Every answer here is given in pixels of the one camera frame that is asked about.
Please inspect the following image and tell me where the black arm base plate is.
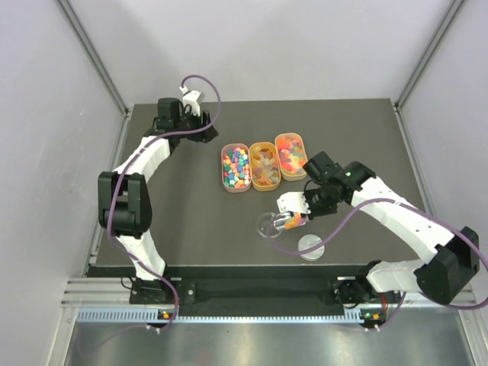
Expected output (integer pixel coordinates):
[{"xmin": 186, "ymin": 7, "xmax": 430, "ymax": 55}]
[{"xmin": 130, "ymin": 276, "xmax": 390, "ymax": 306}]

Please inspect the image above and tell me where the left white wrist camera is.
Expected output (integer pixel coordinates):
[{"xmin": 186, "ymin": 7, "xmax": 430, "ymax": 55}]
[{"xmin": 179, "ymin": 85, "xmax": 204, "ymax": 117}]

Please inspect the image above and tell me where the orange tray of star candies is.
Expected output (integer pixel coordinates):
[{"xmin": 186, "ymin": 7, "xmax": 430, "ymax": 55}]
[{"xmin": 274, "ymin": 133, "xmax": 308, "ymax": 181}]

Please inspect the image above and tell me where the silver metal scoop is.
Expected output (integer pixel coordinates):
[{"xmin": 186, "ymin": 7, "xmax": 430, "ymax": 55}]
[{"xmin": 273, "ymin": 212, "xmax": 308, "ymax": 231}]

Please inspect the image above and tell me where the clear round plastic jar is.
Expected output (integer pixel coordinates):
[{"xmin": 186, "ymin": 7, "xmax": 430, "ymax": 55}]
[{"xmin": 257, "ymin": 213, "xmax": 285, "ymax": 242}]

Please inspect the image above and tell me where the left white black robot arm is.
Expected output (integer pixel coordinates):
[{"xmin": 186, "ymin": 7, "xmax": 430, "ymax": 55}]
[{"xmin": 98, "ymin": 91, "xmax": 218, "ymax": 303}]

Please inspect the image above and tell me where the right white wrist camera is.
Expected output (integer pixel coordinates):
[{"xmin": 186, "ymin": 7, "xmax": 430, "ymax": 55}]
[{"xmin": 277, "ymin": 191, "xmax": 311, "ymax": 216}]

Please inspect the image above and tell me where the slotted cable duct rail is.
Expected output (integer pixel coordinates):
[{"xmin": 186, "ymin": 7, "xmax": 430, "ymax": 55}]
[{"xmin": 74, "ymin": 304, "xmax": 384, "ymax": 325}]

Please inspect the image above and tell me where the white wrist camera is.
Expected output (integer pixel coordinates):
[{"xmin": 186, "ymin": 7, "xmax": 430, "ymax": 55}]
[
  {"xmin": 277, "ymin": 191, "xmax": 311, "ymax": 216},
  {"xmin": 179, "ymin": 85, "xmax": 204, "ymax": 117}
]

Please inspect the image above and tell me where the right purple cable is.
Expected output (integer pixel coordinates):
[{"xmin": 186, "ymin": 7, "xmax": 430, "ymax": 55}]
[{"xmin": 268, "ymin": 197, "xmax": 488, "ymax": 332}]

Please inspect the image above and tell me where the clear round jar lid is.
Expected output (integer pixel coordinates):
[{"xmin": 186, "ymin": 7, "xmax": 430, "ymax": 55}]
[{"xmin": 298, "ymin": 234, "xmax": 325, "ymax": 262}]

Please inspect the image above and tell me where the yellow tray of popsicle candies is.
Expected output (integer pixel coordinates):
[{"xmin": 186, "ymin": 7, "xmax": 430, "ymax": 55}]
[{"xmin": 249, "ymin": 142, "xmax": 281, "ymax": 192}]

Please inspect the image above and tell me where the pink tray of block candies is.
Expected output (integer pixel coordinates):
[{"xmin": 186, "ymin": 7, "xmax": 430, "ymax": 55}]
[{"xmin": 220, "ymin": 143, "xmax": 252, "ymax": 193}]

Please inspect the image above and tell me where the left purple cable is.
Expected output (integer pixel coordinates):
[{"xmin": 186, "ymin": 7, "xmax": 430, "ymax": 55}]
[{"xmin": 105, "ymin": 74, "xmax": 222, "ymax": 332}]

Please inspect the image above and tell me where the purple cable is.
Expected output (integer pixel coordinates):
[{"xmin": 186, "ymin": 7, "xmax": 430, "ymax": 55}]
[
  {"xmin": 105, "ymin": 74, "xmax": 222, "ymax": 332},
  {"xmin": 268, "ymin": 197, "xmax": 488, "ymax": 332}
]

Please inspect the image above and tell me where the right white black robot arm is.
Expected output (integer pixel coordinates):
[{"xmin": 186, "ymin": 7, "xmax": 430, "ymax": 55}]
[{"xmin": 303, "ymin": 152, "xmax": 480, "ymax": 305}]

